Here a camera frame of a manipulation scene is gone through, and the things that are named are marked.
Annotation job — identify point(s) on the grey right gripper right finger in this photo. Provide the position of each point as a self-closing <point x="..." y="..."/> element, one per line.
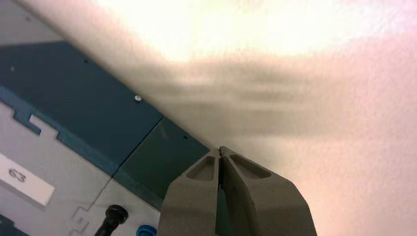
<point x="267" y="208"/>

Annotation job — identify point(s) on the dark blue grey control box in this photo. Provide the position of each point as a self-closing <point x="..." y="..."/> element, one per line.
<point x="84" y="107"/>

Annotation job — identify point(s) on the white paper label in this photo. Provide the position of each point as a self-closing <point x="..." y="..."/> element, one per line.
<point x="24" y="180"/>

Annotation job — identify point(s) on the blue round button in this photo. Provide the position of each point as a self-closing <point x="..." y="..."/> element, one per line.
<point x="146" y="231"/>

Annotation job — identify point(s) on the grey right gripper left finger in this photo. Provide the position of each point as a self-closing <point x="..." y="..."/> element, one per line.
<point x="190" y="208"/>

